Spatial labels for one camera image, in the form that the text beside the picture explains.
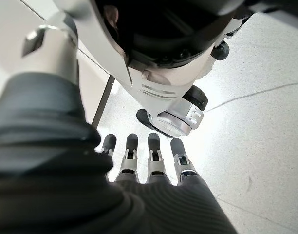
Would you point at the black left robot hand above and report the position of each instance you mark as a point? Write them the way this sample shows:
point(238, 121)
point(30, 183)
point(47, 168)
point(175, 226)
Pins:
point(66, 182)

